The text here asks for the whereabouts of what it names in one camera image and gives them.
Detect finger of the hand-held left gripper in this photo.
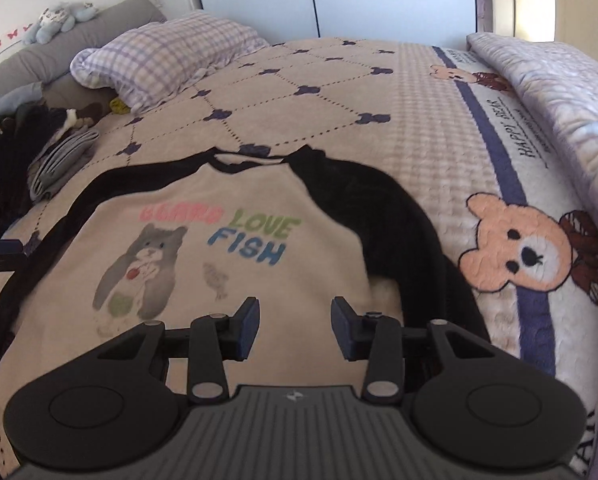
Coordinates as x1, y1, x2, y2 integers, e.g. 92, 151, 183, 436
0, 235, 28, 281

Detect folded grey striped clothes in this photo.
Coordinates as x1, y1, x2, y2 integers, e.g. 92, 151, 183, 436
28, 127, 102, 202

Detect brown plush toy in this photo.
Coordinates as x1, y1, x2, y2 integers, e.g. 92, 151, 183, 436
54, 102, 105, 134

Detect bear print bedspread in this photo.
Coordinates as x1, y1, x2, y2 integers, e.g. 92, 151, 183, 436
0, 35, 598, 480

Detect dark clothes pile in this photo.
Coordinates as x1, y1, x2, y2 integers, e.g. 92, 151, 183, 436
0, 102, 72, 241

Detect blue plush toy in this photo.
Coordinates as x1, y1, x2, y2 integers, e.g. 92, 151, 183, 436
23, 1, 100, 45

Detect purple plaid pillow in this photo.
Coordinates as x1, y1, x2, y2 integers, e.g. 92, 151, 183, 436
70, 10, 270, 114

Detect lilac quilt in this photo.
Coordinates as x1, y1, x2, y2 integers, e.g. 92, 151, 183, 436
466, 31, 598, 241

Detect grey padded headboard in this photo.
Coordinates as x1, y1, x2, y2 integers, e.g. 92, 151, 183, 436
0, 0, 168, 106

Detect cream sweater with black sleeves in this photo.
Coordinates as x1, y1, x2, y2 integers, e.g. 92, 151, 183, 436
0, 144, 494, 397

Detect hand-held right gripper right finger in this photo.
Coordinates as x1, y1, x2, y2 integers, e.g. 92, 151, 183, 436
331, 296, 494, 404

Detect blue-grey cloth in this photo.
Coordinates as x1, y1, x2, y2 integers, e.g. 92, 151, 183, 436
0, 81, 46, 117

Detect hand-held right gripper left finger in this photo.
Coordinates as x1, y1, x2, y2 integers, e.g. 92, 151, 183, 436
98, 296, 260, 405

